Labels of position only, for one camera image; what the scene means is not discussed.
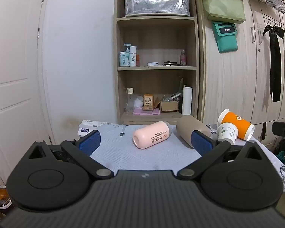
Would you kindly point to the pink flat box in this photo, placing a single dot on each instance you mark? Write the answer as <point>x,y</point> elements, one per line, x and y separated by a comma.
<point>146,111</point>

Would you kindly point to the pink bottle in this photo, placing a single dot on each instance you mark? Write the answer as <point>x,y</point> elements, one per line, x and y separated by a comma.
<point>152,135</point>
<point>183,59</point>

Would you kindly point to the black flat case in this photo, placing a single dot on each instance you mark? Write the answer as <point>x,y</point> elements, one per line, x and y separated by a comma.
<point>171,63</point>

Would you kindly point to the white flat tin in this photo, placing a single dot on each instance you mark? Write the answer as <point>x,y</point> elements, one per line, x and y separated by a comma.
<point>153,64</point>

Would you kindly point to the wooden bookshelf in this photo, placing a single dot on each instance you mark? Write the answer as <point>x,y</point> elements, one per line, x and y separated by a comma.
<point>156,18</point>

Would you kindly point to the orange paper cup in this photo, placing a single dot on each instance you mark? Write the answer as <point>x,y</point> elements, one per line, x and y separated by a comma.
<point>236,122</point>

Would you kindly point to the teal pump bottle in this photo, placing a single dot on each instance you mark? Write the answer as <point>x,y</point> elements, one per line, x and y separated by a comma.
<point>124,58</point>

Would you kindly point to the blue white tissue packet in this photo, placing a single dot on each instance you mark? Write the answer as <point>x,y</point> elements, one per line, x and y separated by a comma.
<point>84,130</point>

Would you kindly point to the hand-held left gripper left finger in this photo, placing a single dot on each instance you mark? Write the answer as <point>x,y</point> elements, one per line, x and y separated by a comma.
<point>89,142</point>

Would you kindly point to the light wooden wardrobe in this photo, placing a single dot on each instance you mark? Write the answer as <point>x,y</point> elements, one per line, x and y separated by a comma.
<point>228,80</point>

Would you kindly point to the white door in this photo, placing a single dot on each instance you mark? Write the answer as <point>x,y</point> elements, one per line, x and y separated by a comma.
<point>14,76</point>

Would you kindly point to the white tall bottle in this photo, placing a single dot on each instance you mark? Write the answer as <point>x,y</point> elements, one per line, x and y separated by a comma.
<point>132,57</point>

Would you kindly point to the plastic wrapped storage box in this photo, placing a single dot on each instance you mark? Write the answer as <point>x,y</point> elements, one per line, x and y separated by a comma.
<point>156,3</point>

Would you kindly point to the teal pouch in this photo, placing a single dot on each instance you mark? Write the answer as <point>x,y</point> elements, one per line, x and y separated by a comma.
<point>226,41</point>

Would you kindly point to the white bowl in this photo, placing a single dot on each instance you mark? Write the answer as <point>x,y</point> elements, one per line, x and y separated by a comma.
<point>2,205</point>

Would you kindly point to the brown flower printed box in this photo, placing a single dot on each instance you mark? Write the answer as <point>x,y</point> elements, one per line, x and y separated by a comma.
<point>148,102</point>

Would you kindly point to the white printed tablecloth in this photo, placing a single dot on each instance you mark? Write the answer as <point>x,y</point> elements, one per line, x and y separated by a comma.
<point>133,156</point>

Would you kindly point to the glass bottle cream cap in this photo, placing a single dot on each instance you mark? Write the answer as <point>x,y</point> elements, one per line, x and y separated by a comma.
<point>129,99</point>

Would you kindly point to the white jug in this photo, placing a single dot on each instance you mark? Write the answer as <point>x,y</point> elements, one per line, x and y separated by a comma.
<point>139,102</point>

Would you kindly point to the black ribbon bow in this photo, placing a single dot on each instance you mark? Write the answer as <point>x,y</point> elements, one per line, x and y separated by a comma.
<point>275,61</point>

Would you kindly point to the white printed paper cup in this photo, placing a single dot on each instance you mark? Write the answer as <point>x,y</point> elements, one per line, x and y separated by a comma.
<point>226,133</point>

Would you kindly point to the beige cup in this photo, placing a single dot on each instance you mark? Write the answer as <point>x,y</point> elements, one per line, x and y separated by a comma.
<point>186,128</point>

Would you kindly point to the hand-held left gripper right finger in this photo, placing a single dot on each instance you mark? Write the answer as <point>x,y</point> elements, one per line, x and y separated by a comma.
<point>201,143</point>

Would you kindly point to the small red bottle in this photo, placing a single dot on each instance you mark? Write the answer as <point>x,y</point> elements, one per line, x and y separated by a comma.
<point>137,60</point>

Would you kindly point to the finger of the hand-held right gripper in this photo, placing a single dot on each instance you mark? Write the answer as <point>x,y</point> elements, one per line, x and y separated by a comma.
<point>281,128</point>

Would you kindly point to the open cardboard box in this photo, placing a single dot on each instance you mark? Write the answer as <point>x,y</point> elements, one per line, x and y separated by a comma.
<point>169,106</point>

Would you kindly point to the white paper roll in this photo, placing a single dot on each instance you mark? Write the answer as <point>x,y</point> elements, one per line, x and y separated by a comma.
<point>187,101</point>

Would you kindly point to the green cloth bag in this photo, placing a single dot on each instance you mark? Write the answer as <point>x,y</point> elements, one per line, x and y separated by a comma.
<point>224,7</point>

